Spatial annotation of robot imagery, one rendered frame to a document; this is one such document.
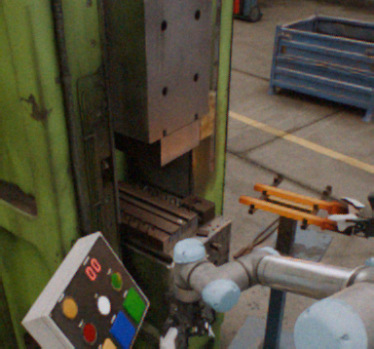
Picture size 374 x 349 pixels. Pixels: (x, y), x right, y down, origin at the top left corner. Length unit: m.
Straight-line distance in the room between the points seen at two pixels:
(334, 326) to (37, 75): 0.94
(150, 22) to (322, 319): 0.90
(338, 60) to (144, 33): 4.15
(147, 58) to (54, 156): 0.37
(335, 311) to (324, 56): 4.77
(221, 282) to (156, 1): 0.74
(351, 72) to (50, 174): 4.24
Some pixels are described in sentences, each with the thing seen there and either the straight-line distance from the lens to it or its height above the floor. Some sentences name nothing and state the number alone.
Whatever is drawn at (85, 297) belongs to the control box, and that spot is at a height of 1.14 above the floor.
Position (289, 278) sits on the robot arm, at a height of 1.31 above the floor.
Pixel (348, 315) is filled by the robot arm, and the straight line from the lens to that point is 0.85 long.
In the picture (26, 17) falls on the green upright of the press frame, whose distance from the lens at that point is 1.36.
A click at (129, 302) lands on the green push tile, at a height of 1.03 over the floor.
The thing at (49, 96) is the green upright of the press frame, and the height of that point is 1.55.
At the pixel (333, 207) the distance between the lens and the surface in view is 2.09.
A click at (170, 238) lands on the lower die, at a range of 1.80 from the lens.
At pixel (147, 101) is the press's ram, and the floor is 1.50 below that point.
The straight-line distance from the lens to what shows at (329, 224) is 1.98.
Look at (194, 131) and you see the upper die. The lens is 1.70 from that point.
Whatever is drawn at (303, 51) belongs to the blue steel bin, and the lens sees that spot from 5.63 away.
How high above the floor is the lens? 2.03
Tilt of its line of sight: 33 degrees down
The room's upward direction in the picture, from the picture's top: 1 degrees counter-clockwise
